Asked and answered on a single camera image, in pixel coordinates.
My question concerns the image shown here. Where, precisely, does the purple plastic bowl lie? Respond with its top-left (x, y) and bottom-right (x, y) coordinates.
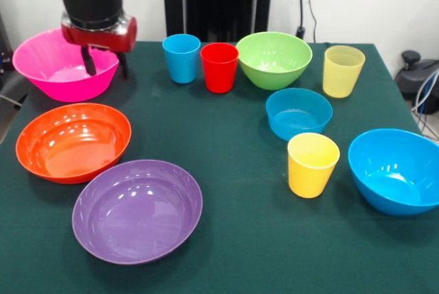
top-left (71, 159), bottom-right (204, 266)

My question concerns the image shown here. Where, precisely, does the small dark blue bowl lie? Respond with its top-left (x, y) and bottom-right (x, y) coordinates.
top-left (265, 88), bottom-right (334, 142)

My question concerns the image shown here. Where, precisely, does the red plastic cup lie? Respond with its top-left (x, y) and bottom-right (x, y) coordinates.
top-left (200, 42), bottom-right (240, 95)

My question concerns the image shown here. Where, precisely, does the translucent yellow-green plastic cup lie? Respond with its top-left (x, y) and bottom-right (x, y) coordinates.
top-left (322, 45), bottom-right (366, 99)

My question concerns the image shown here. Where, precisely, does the large light blue bowl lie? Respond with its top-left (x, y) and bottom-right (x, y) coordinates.
top-left (347, 127), bottom-right (439, 217)

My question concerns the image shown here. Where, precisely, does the blue plastic cup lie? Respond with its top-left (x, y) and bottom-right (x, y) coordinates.
top-left (161, 33), bottom-right (202, 85)

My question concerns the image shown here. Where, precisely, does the green plastic bowl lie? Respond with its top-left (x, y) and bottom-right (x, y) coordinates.
top-left (235, 31), bottom-right (313, 91)

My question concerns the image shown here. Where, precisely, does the black floor device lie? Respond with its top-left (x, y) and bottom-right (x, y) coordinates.
top-left (394, 50), bottom-right (439, 115)
top-left (0, 11), bottom-right (27, 103)

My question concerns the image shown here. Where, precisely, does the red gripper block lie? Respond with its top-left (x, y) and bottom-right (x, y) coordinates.
top-left (60, 15), bottom-right (139, 80)

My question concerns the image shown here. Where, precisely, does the pink plastic bowl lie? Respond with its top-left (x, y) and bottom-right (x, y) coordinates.
top-left (12, 28), bottom-right (121, 103)

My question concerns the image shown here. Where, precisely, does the dark green table cloth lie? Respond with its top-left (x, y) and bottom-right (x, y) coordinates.
top-left (0, 40), bottom-right (439, 294)

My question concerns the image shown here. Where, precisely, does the orange plastic bowl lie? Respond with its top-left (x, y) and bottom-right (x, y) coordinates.
top-left (15, 103), bottom-right (132, 185)

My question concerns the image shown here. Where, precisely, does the yellow plastic cup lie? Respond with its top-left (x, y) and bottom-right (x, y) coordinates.
top-left (287, 132), bottom-right (341, 199)

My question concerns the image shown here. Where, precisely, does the bundle of blue white cables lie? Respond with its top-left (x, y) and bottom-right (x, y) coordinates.
top-left (410, 67), bottom-right (439, 139)

